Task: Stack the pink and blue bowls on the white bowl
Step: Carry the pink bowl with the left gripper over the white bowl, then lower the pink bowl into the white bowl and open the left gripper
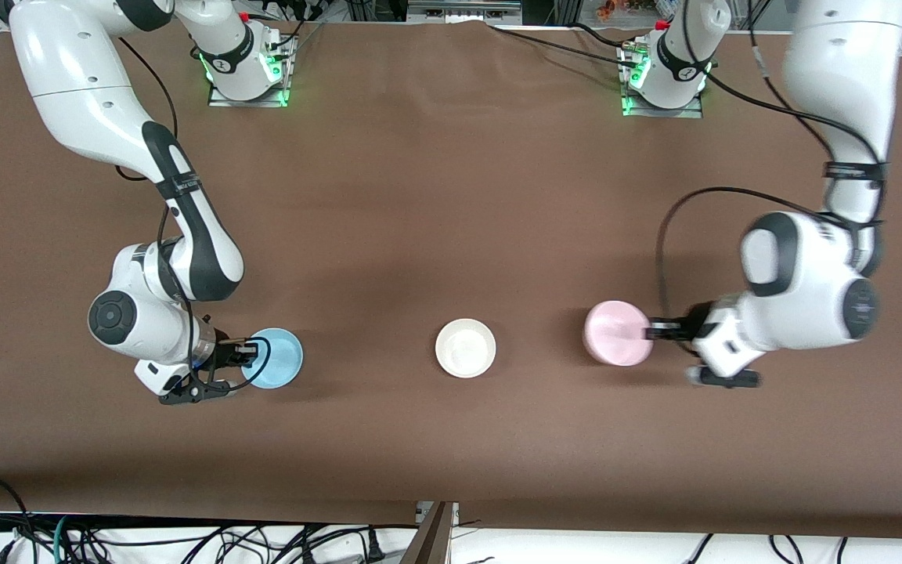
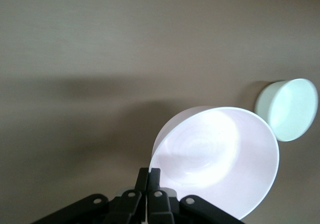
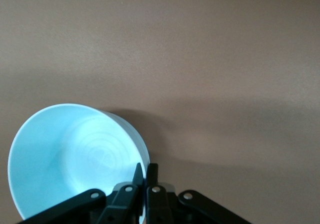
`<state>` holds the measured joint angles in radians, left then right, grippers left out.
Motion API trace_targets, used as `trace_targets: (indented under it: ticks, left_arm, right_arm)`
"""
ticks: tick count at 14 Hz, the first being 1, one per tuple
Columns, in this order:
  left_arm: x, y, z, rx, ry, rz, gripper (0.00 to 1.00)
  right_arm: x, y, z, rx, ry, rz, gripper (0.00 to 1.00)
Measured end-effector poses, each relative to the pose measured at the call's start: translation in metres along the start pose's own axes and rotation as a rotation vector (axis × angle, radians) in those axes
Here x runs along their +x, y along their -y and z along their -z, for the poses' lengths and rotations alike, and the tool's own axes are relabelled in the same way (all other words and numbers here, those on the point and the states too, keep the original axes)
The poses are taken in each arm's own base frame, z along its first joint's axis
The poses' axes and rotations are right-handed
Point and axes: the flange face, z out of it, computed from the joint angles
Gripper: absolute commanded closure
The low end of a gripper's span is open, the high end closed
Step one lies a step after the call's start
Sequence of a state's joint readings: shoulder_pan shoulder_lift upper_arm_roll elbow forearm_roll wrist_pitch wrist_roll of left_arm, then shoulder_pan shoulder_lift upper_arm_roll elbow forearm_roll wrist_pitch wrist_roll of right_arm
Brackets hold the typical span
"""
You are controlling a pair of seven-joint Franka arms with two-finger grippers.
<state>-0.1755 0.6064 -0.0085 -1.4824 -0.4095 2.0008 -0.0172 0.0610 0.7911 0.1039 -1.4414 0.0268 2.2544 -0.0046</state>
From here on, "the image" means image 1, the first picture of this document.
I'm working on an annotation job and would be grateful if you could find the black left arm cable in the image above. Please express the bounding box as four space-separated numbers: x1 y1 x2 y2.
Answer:
653 0 889 314

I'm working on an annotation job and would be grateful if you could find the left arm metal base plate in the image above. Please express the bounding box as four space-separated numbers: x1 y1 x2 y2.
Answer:
620 43 705 120

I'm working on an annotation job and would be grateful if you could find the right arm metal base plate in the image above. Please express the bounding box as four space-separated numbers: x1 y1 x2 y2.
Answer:
207 35 293 109

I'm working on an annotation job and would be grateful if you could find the white bowl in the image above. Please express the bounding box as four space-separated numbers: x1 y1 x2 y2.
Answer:
435 318 497 379

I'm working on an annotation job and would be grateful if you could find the light blue bowl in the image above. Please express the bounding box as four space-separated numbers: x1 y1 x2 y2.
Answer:
246 327 305 389

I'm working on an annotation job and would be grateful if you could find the grey power strip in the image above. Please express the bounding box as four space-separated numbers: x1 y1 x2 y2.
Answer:
407 0 523 25

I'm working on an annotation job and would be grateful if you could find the black cable across cloth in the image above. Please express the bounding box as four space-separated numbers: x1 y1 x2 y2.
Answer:
486 23 641 70

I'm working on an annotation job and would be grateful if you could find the aluminium profile post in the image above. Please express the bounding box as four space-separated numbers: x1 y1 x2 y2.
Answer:
400 501 460 564

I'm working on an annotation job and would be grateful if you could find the brown table cloth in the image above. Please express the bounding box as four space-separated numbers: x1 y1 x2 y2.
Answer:
0 16 902 541

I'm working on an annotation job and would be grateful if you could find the pink bowl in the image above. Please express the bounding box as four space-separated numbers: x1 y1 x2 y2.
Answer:
583 300 654 367

